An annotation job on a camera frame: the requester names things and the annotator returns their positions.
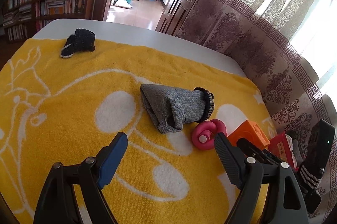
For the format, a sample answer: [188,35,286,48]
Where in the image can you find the red biscuit tin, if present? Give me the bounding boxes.
[268,132,303,170]

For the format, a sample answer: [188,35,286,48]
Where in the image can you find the black knit sock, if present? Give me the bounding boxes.
[60,28,95,58]

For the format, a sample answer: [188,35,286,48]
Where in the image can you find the yellow white blanket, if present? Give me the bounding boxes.
[1,39,276,223]

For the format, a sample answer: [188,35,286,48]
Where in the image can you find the pastel socks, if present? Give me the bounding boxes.
[285,134,298,152]

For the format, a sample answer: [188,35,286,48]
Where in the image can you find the light orange rubber cube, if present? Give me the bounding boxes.
[227,120,270,150]

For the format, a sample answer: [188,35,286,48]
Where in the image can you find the patterned lace curtain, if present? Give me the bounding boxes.
[176,0,337,214]

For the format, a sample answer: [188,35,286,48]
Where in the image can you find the grey knit glove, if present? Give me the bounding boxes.
[140,84,215,135]

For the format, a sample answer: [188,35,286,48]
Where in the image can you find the pink foam knot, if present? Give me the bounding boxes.
[191,119,227,151]

